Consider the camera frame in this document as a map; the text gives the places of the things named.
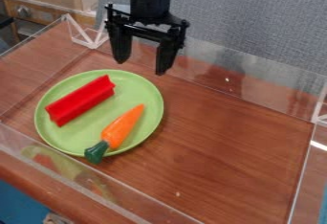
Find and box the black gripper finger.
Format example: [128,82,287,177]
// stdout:
[156,39,179,76]
[108,25,132,64]

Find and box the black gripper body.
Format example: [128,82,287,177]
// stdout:
[104,0,192,50]

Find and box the orange toy carrot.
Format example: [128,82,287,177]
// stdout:
[84,104,144,164]

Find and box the green plate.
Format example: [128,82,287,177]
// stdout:
[35,69,164,157]

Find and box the wooden cabinet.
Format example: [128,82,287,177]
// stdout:
[4,0,96,37]

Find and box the red toy block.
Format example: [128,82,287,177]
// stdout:
[44,75,115,127]

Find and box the clear acrylic enclosure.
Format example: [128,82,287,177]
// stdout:
[0,19,327,224]

